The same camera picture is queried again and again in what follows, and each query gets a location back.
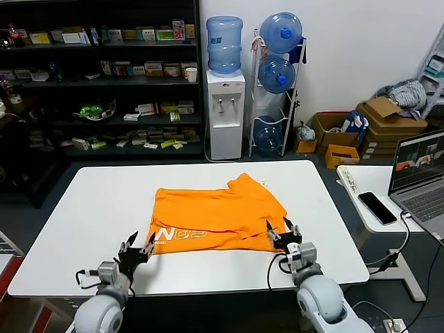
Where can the dark blue bottle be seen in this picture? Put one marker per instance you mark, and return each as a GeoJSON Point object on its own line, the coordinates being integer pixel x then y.
{"type": "Point", "coordinates": [55, 73]}

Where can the light grey metal rack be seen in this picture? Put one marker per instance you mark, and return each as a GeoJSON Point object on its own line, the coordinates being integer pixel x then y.
{"type": "Point", "coordinates": [433, 80]}

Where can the small yellow carton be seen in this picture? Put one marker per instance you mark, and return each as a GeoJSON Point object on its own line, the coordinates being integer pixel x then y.
{"type": "Point", "coordinates": [190, 32]}

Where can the orange cardboard box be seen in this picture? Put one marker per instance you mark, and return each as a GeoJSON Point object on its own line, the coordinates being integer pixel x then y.
{"type": "Point", "coordinates": [341, 160]}

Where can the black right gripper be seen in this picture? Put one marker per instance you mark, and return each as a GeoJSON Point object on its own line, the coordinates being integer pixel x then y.
{"type": "Point", "coordinates": [282, 243]}

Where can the white green flat carton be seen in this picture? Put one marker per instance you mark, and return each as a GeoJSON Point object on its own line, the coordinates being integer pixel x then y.
{"type": "Point", "coordinates": [186, 107]}

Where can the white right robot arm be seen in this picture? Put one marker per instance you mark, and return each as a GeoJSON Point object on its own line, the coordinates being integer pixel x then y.
{"type": "Point", "coordinates": [319, 301]}

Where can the plain white box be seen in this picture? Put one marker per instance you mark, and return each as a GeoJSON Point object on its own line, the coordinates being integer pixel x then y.
{"type": "Point", "coordinates": [72, 38]}

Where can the small white box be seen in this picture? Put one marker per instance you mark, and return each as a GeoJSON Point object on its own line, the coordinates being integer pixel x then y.
{"type": "Point", "coordinates": [138, 71]}

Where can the white water dispenser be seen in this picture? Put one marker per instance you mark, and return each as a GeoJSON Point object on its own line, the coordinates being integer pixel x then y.
{"type": "Point", "coordinates": [225, 138]}

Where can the white pink box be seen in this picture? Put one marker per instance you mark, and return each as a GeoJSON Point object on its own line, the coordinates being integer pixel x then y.
{"type": "Point", "coordinates": [106, 68]}

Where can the white red box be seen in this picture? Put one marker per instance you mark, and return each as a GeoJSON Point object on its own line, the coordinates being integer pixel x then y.
{"type": "Point", "coordinates": [146, 109]}

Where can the black power adapter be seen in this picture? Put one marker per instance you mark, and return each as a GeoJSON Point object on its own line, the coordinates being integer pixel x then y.
{"type": "Point", "coordinates": [388, 262]}

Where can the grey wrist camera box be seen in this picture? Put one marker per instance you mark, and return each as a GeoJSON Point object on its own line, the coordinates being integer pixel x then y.
{"type": "Point", "coordinates": [303, 256]}
{"type": "Point", "coordinates": [108, 272]}

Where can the silver bowl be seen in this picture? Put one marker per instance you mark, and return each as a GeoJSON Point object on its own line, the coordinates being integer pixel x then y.
{"type": "Point", "coordinates": [100, 117]}

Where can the white paper cup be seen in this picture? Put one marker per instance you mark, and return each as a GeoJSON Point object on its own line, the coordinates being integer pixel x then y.
{"type": "Point", "coordinates": [191, 75]}

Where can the black stand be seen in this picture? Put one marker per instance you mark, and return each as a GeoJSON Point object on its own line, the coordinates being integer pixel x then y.
{"type": "Point", "coordinates": [290, 104]}

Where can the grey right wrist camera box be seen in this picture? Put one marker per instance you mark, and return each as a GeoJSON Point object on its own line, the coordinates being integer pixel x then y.
{"type": "Point", "coordinates": [303, 256]}

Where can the green white flat box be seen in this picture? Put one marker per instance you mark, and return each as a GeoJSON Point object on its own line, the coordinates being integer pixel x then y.
{"type": "Point", "coordinates": [164, 35]}

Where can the large white table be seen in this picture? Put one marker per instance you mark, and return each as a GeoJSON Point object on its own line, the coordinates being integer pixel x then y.
{"type": "Point", "coordinates": [86, 208]}

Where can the beige hanging cloth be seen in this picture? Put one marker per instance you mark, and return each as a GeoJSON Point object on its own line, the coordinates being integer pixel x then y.
{"type": "Point", "coordinates": [257, 45]}

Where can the black smartphone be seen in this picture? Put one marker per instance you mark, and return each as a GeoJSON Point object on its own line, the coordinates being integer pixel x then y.
{"type": "Point", "coordinates": [376, 208]}

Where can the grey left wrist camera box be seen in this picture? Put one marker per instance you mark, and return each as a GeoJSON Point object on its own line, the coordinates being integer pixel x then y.
{"type": "Point", "coordinates": [108, 272]}

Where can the small white side table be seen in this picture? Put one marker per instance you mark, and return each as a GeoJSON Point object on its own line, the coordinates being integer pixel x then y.
{"type": "Point", "coordinates": [373, 180]}

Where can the yellow cardboard box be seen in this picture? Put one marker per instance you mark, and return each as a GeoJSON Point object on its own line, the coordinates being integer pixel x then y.
{"type": "Point", "coordinates": [305, 146]}

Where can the black shelving unit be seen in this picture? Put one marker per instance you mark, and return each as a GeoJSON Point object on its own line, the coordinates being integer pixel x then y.
{"type": "Point", "coordinates": [149, 44]}

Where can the red white cabinet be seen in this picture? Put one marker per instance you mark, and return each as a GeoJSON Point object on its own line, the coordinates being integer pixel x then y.
{"type": "Point", "coordinates": [10, 274]}

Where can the yellow medicine box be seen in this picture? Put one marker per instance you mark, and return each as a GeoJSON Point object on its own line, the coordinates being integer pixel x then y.
{"type": "Point", "coordinates": [129, 35]}

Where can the blue water jug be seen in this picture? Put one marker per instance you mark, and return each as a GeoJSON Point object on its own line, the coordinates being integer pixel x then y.
{"type": "Point", "coordinates": [224, 48]}
{"type": "Point", "coordinates": [274, 74]}
{"type": "Point", "coordinates": [277, 34]}
{"type": "Point", "coordinates": [267, 136]}

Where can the small scattered crumbs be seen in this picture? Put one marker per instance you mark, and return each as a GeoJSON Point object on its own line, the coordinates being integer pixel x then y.
{"type": "Point", "coordinates": [264, 183]}

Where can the cola bottle red label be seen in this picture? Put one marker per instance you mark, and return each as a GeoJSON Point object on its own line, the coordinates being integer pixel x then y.
{"type": "Point", "coordinates": [15, 36]}

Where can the brown cardboard box with flap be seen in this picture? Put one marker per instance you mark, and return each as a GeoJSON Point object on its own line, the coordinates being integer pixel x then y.
{"type": "Point", "coordinates": [385, 111]}

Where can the brown box white labels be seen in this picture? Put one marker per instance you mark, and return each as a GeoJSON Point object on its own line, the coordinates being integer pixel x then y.
{"type": "Point", "coordinates": [381, 145]}

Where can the pink blue carton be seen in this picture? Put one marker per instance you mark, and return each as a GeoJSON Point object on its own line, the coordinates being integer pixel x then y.
{"type": "Point", "coordinates": [178, 31]}

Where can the white floor power strip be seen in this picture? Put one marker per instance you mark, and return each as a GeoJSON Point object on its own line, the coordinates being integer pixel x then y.
{"type": "Point", "coordinates": [393, 326]}

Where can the flat yellow box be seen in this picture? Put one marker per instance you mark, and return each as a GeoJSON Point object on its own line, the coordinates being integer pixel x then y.
{"type": "Point", "coordinates": [40, 38]}

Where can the yellow white box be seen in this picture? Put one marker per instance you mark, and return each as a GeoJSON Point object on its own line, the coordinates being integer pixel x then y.
{"type": "Point", "coordinates": [153, 69]}

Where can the blue white package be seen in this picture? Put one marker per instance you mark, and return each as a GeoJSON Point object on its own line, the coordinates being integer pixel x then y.
{"type": "Point", "coordinates": [354, 121]}

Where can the grey striped clothes pile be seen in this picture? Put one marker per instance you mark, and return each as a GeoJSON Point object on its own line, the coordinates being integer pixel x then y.
{"type": "Point", "coordinates": [406, 92]}

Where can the white green medicine box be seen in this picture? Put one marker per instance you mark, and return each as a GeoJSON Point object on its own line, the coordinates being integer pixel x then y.
{"type": "Point", "coordinates": [115, 36]}
{"type": "Point", "coordinates": [147, 34]}

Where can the grey plastic bag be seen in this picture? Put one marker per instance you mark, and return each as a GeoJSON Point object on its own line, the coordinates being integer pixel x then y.
{"type": "Point", "coordinates": [306, 132]}

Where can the white teal box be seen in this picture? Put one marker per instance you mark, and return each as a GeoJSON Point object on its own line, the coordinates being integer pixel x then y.
{"type": "Point", "coordinates": [436, 67]}

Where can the open brown cardboard box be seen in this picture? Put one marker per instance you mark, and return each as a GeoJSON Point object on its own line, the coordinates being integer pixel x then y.
{"type": "Point", "coordinates": [333, 137]}

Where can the orange T-shirt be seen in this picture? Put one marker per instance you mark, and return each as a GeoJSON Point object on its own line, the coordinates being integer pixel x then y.
{"type": "Point", "coordinates": [215, 215]}

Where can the yellow green box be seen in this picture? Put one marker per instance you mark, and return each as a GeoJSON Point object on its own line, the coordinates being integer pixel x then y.
{"type": "Point", "coordinates": [169, 108]}

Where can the grey laptop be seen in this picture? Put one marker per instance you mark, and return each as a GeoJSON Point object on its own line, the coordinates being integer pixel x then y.
{"type": "Point", "coordinates": [416, 204]}

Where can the purple cloth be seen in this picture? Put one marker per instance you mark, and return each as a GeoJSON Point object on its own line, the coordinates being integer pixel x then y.
{"type": "Point", "coordinates": [411, 114]}

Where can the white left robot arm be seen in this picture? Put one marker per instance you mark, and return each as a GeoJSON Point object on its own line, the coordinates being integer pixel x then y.
{"type": "Point", "coordinates": [104, 312]}

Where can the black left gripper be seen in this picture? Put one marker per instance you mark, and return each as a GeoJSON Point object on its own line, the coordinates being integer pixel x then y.
{"type": "Point", "coordinates": [132, 259]}

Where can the green plastic packet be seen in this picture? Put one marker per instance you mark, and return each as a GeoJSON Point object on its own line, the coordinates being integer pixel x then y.
{"type": "Point", "coordinates": [91, 111]}

